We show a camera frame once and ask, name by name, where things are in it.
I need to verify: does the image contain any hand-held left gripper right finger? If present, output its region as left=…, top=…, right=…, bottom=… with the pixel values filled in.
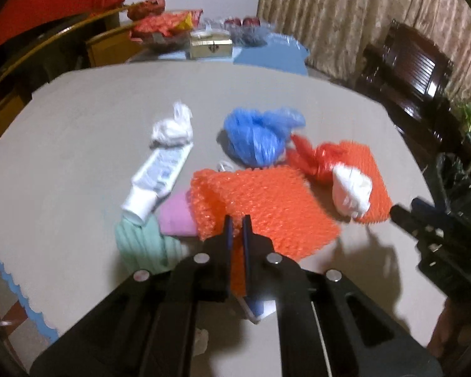
left=241, top=215, right=444, bottom=377

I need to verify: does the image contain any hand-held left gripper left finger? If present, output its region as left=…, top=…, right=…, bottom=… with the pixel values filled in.
left=29, top=215, right=234, bottom=377

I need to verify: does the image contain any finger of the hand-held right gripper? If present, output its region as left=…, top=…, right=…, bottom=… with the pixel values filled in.
left=411, top=197, right=458, bottom=226
left=390, top=203, right=426, bottom=240

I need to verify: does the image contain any black bag lined trash bin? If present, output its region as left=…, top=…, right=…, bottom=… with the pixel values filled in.
left=431, top=152, right=471, bottom=224

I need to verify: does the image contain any pink face mask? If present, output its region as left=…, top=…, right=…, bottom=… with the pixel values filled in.
left=158, top=192, right=200, bottom=238

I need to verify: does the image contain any red plastic bag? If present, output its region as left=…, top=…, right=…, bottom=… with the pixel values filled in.
left=288, top=135, right=340, bottom=184

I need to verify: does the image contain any white crumpled paper ball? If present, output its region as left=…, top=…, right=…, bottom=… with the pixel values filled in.
left=332, top=164, right=374, bottom=219

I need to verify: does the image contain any white packet blue mark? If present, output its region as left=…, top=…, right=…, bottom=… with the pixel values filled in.
left=235, top=294, right=278, bottom=325

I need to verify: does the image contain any white toothpaste tube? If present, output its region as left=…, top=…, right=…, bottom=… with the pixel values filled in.
left=121, top=142, right=194, bottom=221

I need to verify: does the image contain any blue plastic bag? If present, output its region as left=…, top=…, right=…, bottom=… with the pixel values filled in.
left=223, top=106, right=307, bottom=169

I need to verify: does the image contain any small white paper scrap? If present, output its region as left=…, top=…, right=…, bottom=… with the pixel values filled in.
left=194, top=327, right=209, bottom=357

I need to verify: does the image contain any small white plastic bag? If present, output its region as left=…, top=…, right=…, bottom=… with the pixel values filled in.
left=151, top=101, right=194, bottom=149

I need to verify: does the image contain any dark wooden armchair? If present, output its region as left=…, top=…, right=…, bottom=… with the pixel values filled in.
left=354, top=19, right=468, bottom=160

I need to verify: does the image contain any grey table cover blue trim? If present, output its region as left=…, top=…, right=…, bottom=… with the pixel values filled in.
left=0, top=61, right=447, bottom=377

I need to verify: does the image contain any gold tissue box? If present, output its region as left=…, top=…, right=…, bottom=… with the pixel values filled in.
left=189, top=32, right=233, bottom=60

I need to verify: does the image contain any clear glass fruit bowl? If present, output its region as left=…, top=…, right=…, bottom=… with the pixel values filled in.
left=201, top=16, right=276, bottom=47

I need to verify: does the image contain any glass snack dish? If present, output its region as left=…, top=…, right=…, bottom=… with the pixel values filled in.
left=140, top=32, right=191, bottom=52

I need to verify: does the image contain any beige patterned curtain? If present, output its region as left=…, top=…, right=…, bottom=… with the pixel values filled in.
left=256, top=0, right=471, bottom=128

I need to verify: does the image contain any red yellow snack packet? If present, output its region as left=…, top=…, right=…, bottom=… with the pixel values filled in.
left=129, top=9, right=203, bottom=43

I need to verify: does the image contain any light wooden cabinet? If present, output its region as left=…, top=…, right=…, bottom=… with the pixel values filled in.
left=85, top=27, right=143, bottom=68

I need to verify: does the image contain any red-brown basket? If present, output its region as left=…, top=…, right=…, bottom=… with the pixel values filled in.
left=126, top=0, right=166, bottom=21

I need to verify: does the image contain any curved wooden chair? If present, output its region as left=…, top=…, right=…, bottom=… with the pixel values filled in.
left=0, top=5, right=131, bottom=136

